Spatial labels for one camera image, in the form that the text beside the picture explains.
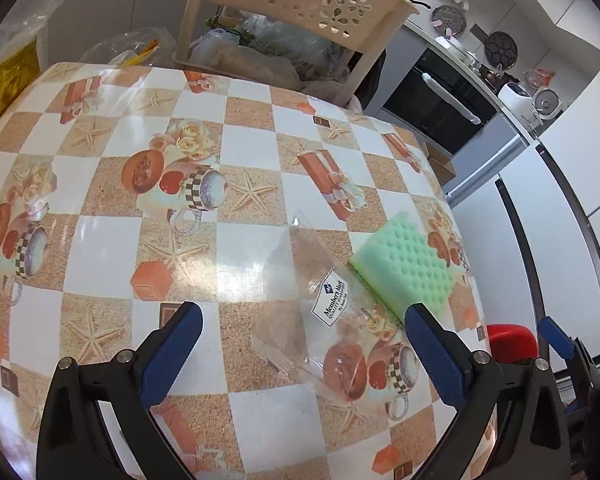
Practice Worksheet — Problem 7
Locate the white refrigerator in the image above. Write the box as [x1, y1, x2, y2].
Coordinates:
[449, 71, 600, 364]

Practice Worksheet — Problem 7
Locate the green wavy sponge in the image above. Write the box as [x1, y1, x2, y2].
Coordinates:
[350, 212, 454, 320]

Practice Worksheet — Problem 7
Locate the clear plastic wrapper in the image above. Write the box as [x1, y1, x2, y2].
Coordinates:
[251, 214, 419, 419]

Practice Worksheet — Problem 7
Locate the patterned tablecloth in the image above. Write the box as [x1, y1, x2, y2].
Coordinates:
[0, 63, 484, 479]

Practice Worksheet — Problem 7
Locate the cardboard box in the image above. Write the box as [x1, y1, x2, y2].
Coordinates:
[422, 142, 456, 186]

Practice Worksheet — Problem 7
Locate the white rice cooker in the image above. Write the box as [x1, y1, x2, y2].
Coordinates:
[498, 81, 536, 120]

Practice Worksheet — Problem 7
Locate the black built-in oven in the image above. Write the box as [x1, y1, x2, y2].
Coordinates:
[382, 48, 496, 154]

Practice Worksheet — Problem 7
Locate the gold foil bag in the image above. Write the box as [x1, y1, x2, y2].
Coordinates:
[0, 40, 41, 117]

